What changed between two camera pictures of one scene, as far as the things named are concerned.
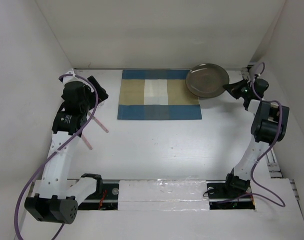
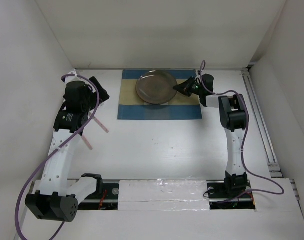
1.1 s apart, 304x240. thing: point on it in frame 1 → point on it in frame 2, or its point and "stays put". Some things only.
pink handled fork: x=87 y=142 stays put
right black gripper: x=232 y=88 → x=184 y=87
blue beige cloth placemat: x=156 y=94 stays put
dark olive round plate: x=207 y=80 → x=155 y=87
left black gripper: x=102 y=95 stays put
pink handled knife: x=100 y=124 stays put
